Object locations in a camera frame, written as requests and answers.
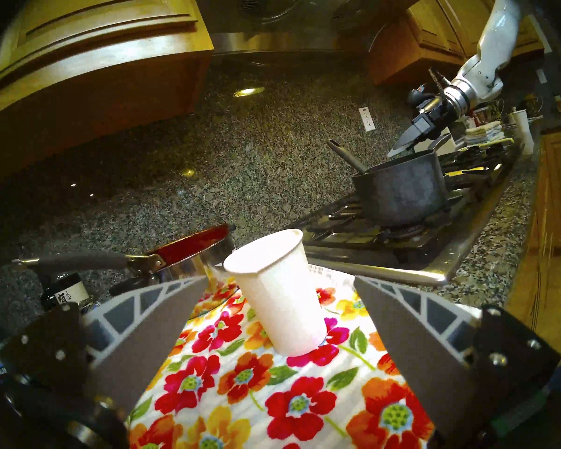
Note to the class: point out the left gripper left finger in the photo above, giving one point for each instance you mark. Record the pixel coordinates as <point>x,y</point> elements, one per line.
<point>154,331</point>

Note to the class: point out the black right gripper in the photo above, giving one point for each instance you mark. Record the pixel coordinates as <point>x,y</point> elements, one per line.
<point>439,116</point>

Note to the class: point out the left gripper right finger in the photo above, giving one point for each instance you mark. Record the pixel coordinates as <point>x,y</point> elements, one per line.
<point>411,340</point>

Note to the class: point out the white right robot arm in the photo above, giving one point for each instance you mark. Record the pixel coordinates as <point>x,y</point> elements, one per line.
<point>495,36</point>

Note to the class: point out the white rectangular board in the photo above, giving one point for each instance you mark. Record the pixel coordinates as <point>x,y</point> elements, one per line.
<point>425,148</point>

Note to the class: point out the dark grey saucepan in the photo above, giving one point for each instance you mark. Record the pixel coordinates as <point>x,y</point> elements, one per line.
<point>402,191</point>

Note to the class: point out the stainless steel gas cooktop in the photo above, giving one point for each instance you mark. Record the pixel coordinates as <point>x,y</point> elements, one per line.
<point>430,270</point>

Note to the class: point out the folded dish cloths stack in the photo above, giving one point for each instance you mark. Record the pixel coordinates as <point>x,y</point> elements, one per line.
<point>484,133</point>

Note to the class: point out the dark bottle white label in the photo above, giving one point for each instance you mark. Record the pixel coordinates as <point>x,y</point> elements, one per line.
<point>72,293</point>

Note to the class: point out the steel pan red interior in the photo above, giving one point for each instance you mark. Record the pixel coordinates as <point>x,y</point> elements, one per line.
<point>191,247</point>

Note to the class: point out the wooden upper cabinet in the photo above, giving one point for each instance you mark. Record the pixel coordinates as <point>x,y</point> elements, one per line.
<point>98,55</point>
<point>430,36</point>

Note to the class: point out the small white paper cup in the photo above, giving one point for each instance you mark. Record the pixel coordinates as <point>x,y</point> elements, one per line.
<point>523,132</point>

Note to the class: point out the floral dish towel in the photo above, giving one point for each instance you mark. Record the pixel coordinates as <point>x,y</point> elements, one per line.
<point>262,382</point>

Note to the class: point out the patterned ceramic mug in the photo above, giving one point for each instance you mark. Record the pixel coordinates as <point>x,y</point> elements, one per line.
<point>533,105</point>

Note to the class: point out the stainless steel range hood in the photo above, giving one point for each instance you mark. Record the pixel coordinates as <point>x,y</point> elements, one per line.
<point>308,22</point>

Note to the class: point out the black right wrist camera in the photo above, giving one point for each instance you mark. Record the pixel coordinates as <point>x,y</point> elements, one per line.
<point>416,98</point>

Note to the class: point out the white wall outlet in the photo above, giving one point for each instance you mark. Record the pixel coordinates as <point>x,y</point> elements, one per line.
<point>366,119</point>

